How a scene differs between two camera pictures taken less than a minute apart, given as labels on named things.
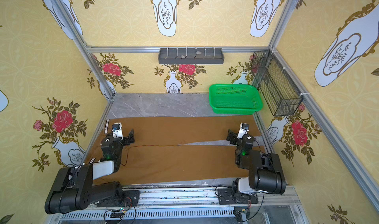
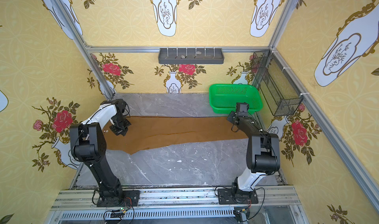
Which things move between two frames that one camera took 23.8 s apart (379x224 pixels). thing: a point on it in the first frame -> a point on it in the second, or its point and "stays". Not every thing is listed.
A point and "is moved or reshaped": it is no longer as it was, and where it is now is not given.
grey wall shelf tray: (191, 56) stays
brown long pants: (181, 149) is moved or reshaped
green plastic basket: (242, 99) stays
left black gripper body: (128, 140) -> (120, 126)
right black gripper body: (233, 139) -> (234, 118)
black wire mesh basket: (282, 95) stays
